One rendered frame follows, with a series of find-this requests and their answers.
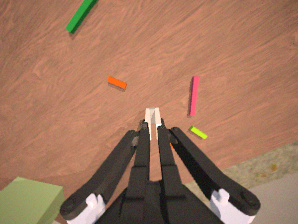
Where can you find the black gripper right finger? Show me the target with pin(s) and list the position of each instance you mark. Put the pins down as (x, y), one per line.
(230, 201)

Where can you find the pink rod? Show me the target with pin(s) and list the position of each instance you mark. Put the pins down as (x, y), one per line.
(195, 80)

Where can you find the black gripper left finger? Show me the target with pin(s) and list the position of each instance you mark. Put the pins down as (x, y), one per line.
(88, 203)

